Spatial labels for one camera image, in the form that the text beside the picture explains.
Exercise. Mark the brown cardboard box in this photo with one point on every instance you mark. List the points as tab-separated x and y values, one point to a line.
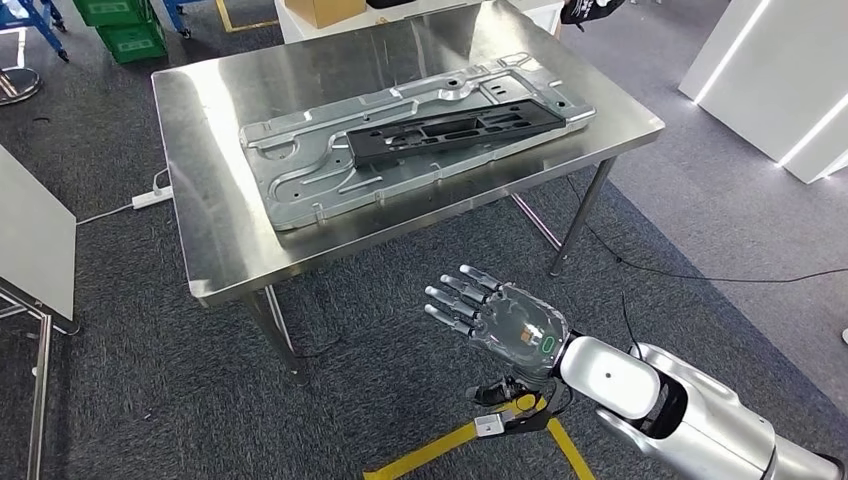
324	12

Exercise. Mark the chrome stanchion post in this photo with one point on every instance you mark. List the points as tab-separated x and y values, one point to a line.
20	86

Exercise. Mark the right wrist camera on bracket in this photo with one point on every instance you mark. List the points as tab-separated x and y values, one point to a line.
489	425

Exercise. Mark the stamped grey metal panel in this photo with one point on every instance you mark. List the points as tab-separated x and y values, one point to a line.
298	192

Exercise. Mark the green plastic crate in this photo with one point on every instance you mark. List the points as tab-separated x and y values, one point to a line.
109	10
132	45

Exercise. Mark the blue wheeled cart frame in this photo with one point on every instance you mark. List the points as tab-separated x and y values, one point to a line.
40	23
173	16

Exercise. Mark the steel table with crossbars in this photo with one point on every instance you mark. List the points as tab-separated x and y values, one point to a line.
40	397

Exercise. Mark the white power strip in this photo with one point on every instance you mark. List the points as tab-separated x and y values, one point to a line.
149	199

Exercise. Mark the white table side panel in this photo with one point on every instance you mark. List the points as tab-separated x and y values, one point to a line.
33	252

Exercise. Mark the stainless steel workbench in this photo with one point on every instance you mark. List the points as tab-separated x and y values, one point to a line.
218	166

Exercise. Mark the person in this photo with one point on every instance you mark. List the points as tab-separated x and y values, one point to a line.
590	10

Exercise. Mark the black plastic plate part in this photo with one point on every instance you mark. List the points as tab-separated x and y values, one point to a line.
361	149

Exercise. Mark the white lit display block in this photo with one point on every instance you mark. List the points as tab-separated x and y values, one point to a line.
762	66

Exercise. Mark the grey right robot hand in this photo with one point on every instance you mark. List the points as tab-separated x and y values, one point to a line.
523	328

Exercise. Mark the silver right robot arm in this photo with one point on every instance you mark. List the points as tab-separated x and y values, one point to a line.
616	378

